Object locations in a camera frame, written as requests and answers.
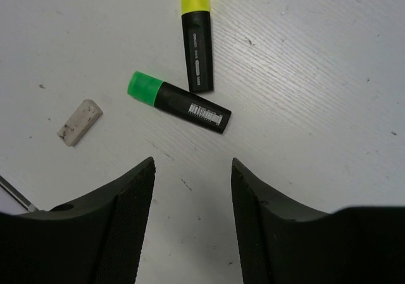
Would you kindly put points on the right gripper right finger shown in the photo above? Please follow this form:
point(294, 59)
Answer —
point(281, 240)

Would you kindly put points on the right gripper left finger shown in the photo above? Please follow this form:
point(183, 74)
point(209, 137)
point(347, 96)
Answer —
point(99, 240)

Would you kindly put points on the yellow capped highlighter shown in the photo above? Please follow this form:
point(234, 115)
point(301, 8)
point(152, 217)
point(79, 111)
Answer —
point(196, 26)

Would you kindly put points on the grey white eraser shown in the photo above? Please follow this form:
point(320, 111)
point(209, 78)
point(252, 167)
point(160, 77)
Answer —
point(79, 123)

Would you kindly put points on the green capped highlighter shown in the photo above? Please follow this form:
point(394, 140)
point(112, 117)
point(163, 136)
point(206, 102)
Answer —
point(178, 102)

